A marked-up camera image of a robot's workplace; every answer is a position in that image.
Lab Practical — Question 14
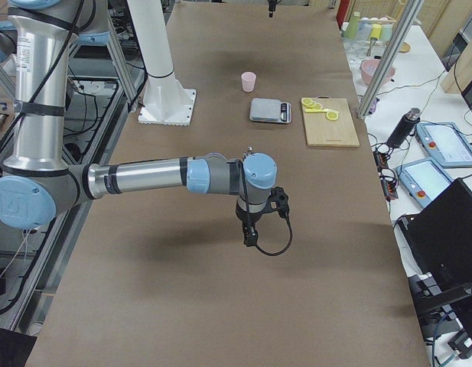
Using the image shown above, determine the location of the silver kitchen scale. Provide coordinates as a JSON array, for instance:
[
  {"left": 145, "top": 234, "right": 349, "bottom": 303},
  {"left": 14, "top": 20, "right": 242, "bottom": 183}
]
[{"left": 249, "top": 98, "right": 292, "bottom": 124}]

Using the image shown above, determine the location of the white camera mast base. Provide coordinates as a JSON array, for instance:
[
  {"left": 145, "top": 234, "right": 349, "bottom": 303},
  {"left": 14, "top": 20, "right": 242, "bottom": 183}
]
[{"left": 128, "top": 0, "right": 197, "bottom": 126}]

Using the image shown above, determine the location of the yellow cup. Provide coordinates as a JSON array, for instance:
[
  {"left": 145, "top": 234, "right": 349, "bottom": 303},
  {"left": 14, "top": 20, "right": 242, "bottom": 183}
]
[{"left": 369, "top": 24, "right": 382, "bottom": 41}]

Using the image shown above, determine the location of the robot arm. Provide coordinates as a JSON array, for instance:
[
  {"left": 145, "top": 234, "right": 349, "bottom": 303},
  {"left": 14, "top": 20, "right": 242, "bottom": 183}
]
[{"left": 0, "top": 1, "right": 281, "bottom": 246}]

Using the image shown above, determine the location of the aluminium frame post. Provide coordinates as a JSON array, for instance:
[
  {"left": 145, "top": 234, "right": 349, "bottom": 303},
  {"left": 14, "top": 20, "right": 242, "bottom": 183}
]
[{"left": 356, "top": 0, "right": 424, "bottom": 120}]

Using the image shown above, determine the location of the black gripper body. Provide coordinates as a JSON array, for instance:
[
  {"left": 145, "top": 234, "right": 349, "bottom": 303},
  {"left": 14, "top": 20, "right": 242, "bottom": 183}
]
[{"left": 236, "top": 203, "right": 272, "bottom": 229}]

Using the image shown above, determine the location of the pink bowl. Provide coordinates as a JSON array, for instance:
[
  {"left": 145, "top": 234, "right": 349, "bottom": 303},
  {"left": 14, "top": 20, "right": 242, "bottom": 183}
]
[{"left": 360, "top": 59, "right": 396, "bottom": 86}]

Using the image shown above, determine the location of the green cup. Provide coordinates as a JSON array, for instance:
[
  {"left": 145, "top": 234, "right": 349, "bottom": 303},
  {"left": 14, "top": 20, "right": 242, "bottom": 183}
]
[{"left": 343, "top": 11, "right": 361, "bottom": 40}]

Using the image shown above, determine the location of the wooden cutting board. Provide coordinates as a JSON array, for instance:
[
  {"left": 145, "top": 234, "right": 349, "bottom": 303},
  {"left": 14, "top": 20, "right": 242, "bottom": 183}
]
[{"left": 301, "top": 97, "right": 360, "bottom": 148}]

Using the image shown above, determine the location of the black monitor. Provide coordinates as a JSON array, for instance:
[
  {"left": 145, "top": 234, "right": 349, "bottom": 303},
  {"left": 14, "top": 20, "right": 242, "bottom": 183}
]
[{"left": 397, "top": 179, "right": 472, "bottom": 291}]

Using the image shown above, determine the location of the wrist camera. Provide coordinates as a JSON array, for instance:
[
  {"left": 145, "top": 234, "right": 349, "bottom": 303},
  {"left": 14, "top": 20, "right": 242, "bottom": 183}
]
[{"left": 266, "top": 187, "right": 290, "bottom": 219}]

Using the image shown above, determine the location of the pink plastic cup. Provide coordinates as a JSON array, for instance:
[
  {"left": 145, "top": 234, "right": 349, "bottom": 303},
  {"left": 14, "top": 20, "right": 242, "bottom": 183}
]
[{"left": 241, "top": 71, "right": 256, "bottom": 93}]

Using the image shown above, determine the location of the black thermos bottle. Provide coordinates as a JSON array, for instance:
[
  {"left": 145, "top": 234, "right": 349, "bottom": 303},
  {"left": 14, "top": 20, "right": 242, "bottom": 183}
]
[{"left": 386, "top": 108, "right": 421, "bottom": 148}]

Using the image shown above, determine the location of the blue teach pendant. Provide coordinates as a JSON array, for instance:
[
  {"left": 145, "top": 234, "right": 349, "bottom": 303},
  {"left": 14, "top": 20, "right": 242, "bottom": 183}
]
[
  {"left": 396, "top": 158, "right": 453, "bottom": 208},
  {"left": 416, "top": 122, "right": 472, "bottom": 168}
]

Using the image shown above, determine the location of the yellow plastic knife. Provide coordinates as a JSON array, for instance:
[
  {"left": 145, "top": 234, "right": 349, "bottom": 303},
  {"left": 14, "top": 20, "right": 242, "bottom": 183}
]
[{"left": 304, "top": 109, "right": 337, "bottom": 113}]

